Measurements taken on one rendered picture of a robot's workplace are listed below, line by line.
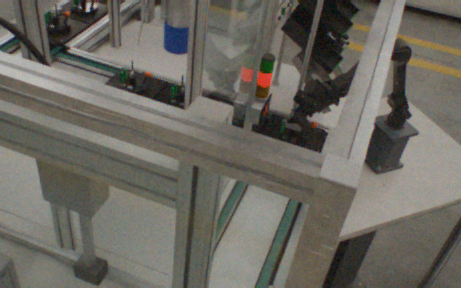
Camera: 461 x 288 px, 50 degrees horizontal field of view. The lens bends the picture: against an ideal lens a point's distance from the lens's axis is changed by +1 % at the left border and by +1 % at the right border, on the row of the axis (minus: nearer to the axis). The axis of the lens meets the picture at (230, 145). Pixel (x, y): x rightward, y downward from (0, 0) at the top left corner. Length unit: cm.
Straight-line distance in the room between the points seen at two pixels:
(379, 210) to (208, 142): 169
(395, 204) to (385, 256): 101
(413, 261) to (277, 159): 277
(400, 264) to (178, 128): 274
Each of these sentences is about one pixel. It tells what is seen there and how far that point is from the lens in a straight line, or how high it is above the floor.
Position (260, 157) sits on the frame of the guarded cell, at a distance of 39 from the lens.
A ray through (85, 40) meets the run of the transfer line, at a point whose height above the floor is 94.
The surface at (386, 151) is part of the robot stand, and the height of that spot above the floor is 97.
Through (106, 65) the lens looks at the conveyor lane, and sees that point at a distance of 246.
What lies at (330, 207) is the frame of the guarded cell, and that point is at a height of 196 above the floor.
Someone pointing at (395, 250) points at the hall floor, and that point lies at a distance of 314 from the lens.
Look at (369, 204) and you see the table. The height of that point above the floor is 86.
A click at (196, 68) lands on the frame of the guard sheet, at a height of 168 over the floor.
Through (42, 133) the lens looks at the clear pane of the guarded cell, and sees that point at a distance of 52.
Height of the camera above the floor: 224
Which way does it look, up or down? 40 degrees down
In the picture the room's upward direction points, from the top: 8 degrees clockwise
